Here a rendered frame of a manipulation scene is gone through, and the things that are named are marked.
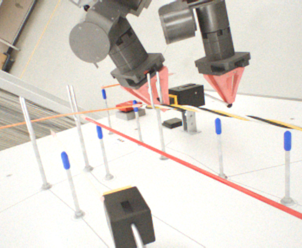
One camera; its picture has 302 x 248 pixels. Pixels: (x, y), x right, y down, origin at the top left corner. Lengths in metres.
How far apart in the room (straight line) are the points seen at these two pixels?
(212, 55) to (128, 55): 0.18
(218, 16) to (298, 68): 1.36
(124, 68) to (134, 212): 0.31
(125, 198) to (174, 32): 0.39
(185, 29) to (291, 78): 1.37
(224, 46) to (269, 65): 1.43
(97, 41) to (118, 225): 0.26
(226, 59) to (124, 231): 0.42
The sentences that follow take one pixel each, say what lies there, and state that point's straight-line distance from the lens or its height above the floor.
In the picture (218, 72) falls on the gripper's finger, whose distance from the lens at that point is 0.61.
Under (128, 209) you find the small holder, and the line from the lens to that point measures 0.26.
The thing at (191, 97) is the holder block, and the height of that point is 1.14.
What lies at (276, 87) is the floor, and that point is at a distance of 1.92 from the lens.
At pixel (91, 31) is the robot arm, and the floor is 1.38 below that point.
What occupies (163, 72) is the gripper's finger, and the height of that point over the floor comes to 1.23.
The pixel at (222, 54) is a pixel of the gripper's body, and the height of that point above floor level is 1.12.
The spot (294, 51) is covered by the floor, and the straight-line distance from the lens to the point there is 2.00.
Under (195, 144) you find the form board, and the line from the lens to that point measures 0.54.
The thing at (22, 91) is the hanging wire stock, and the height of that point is 1.23.
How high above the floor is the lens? 1.52
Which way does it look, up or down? 38 degrees down
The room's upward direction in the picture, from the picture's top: 64 degrees counter-clockwise
